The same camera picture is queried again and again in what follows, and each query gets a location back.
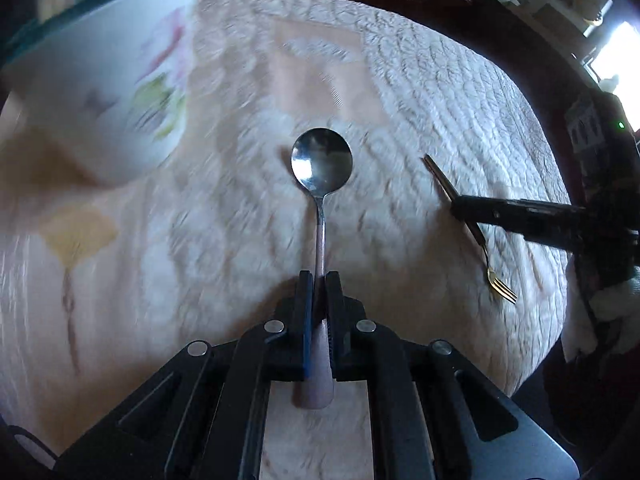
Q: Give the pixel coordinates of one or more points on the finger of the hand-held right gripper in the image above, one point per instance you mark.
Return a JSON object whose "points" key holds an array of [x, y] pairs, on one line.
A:
{"points": [[520, 217]]}

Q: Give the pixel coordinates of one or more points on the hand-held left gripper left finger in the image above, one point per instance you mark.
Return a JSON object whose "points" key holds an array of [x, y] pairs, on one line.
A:
{"points": [[306, 332]]}

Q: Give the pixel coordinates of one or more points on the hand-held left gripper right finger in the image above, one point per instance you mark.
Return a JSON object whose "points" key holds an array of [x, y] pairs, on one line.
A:
{"points": [[337, 332]]}

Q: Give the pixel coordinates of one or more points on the gold fork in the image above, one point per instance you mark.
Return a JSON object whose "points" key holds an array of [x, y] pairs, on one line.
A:
{"points": [[501, 290]]}

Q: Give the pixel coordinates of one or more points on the metal spoon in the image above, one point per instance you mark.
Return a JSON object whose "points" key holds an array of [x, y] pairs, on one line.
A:
{"points": [[321, 162]]}

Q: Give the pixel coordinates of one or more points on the white floral ceramic bowl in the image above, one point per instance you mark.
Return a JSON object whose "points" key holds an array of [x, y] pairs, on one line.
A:
{"points": [[100, 85]]}

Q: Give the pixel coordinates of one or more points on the bright window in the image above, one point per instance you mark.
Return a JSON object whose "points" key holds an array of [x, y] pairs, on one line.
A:
{"points": [[617, 57]]}

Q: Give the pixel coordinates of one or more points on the white quilted blanket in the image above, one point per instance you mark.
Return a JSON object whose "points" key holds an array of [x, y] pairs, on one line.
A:
{"points": [[400, 110]]}

